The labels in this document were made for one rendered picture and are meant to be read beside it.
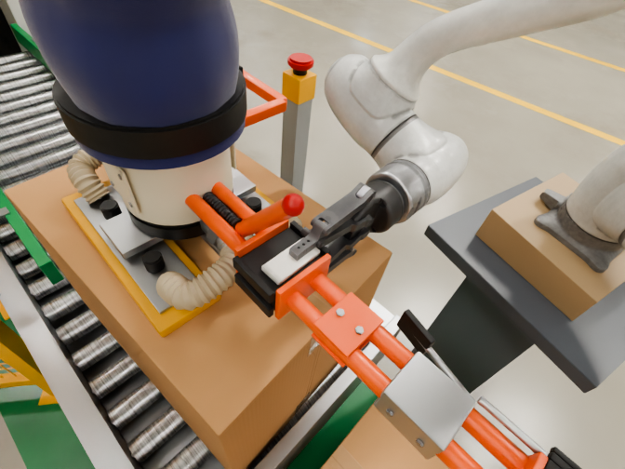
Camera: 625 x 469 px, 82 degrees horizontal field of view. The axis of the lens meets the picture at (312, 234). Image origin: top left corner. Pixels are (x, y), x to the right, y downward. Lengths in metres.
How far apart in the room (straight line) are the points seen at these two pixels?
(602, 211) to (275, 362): 0.74
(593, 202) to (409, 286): 1.06
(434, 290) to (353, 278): 1.30
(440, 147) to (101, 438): 0.84
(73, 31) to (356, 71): 0.39
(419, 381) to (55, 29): 0.47
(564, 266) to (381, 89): 0.61
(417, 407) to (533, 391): 1.49
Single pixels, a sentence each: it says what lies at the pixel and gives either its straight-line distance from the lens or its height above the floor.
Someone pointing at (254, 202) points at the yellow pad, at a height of 1.00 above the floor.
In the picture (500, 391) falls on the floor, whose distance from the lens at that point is 1.78.
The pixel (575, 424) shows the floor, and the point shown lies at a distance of 1.90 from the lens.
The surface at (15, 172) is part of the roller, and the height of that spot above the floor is 0.54.
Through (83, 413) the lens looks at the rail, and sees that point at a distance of 0.96.
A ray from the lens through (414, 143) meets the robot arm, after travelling 0.61.
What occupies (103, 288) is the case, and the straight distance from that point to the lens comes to 0.63.
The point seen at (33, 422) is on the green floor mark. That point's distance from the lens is 1.69.
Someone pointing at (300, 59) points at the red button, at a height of 1.04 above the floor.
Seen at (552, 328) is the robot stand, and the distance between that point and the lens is 1.00.
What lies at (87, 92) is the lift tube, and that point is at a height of 1.25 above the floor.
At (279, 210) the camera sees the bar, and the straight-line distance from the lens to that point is 0.36.
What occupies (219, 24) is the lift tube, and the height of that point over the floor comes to 1.30.
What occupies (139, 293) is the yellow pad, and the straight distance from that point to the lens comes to 0.59.
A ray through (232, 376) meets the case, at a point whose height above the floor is 0.95.
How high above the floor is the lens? 1.44
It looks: 48 degrees down
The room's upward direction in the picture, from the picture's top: 9 degrees clockwise
